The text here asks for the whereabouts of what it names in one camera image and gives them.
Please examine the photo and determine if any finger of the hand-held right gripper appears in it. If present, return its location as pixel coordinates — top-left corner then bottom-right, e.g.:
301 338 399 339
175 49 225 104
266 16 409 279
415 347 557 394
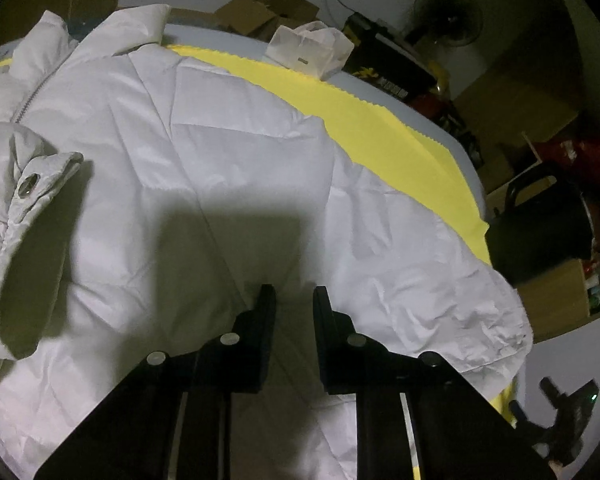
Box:
510 401 557 445
539 376 565 405

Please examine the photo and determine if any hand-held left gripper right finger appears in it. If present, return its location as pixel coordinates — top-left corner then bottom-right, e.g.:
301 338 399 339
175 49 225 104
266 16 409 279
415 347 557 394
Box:
312 285 556 480

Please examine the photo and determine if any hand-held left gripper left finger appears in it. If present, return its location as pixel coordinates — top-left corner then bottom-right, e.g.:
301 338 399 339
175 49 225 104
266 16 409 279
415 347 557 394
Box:
32 284 278 480

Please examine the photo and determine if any white puffer jacket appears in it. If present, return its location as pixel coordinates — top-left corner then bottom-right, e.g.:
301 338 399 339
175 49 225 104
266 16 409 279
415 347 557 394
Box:
0 4 533 480

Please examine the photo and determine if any small cardboard box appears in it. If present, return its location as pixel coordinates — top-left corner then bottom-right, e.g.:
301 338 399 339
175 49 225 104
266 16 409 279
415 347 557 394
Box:
514 257 593 344

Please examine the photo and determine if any yellow table cloth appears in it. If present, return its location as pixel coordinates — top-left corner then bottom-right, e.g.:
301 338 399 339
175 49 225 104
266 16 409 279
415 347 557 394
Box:
0 42 521 480

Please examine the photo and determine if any cluttered storage shelf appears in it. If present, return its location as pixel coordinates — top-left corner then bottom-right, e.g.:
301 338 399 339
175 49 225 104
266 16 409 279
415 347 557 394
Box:
525 130 600 311

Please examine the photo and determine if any black box with yellow print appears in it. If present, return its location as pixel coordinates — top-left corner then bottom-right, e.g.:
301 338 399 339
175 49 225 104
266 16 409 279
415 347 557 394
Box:
342 12 439 104

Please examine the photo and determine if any white paper bag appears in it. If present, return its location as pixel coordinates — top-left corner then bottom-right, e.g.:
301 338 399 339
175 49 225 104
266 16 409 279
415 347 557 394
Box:
265 21 355 81

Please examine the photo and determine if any large closed cardboard box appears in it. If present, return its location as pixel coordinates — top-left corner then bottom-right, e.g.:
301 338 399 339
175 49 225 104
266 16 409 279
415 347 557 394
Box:
452 67 581 197

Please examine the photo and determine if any open cardboard box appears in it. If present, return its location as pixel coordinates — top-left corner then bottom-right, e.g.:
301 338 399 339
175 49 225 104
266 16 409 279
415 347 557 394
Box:
214 0 322 42

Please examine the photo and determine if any black standing fan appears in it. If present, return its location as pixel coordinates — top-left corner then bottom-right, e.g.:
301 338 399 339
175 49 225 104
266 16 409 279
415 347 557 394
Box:
406 0 484 52

